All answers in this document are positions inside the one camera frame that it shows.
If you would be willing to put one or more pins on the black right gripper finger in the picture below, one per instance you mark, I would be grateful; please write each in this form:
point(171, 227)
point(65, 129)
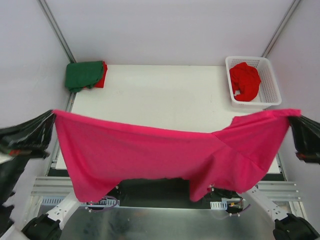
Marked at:
point(304, 128)
point(308, 150)

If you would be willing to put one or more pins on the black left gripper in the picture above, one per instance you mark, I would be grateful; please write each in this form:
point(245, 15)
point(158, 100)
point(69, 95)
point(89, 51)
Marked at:
point(27, 135)

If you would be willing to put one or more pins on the pink t shirt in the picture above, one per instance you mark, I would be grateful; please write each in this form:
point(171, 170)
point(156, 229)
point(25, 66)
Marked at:
point(100, 154)

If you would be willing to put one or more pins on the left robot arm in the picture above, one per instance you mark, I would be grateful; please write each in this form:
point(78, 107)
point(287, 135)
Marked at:
point(48, 226)

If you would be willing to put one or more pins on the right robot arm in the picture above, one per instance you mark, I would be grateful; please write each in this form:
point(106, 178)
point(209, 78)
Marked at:
point(287, 226)

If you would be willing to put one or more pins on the white plastic laundry basket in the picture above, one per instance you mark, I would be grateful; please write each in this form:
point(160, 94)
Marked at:
point(269, 93)

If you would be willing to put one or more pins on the red t shirt in basket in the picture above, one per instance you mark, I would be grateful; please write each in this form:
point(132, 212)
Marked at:
point(245, 82)

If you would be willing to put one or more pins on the folded green t shirt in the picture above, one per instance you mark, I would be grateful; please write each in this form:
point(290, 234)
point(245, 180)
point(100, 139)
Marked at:
point(83, 75)

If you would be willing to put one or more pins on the folded red t shirt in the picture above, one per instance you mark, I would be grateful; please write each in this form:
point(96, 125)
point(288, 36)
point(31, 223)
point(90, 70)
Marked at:
point(101, 82)

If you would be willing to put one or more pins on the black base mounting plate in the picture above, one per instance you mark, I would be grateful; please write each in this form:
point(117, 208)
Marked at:
point(164, 193)

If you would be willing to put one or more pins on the left white cable duct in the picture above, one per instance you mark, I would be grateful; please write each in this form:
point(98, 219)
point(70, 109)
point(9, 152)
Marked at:
point(104, 203)

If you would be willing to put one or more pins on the white cable duct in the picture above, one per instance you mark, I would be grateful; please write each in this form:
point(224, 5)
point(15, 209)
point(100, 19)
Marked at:
point(225, 203)
point(104, 203)

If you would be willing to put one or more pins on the right white cable duct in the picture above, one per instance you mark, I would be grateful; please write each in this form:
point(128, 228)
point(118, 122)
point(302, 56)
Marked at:
point(225, 203)

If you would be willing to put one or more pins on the right aluminium corner post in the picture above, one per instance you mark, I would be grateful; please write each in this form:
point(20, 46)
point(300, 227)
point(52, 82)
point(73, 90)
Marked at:
point(281, 27)

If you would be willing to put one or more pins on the aluminium corner post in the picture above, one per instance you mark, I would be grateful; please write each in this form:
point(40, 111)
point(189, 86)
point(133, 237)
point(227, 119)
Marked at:
point(56, 29)
point(281, 27)

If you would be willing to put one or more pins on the left aluminium corner post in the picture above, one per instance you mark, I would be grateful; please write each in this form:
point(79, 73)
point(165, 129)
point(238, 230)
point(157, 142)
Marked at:
point(56, 29)

